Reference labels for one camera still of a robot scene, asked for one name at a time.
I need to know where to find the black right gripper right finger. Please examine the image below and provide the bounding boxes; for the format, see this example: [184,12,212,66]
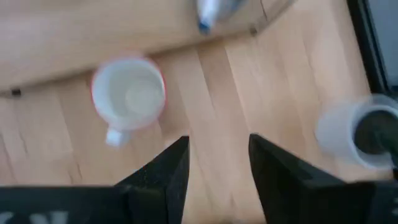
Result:
[248,133,377,224]

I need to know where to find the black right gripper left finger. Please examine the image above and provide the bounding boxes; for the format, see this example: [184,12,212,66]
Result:
[114,136,190,224]

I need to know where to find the red net-patterned mug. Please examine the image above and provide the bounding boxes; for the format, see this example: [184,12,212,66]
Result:
[90,57,167,149]

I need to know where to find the blue patterned mug white handle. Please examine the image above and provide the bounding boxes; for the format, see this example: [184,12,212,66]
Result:
[195,0,249,35]

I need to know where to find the snake plant in white pot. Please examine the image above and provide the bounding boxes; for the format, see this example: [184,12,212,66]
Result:
[314,93,398,171]

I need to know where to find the long wooden board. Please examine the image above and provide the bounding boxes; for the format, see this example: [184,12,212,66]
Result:
[0,0,295,99]

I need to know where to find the black aluminium table frame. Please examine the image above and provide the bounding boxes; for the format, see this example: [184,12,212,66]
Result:
[345,0,398,97]

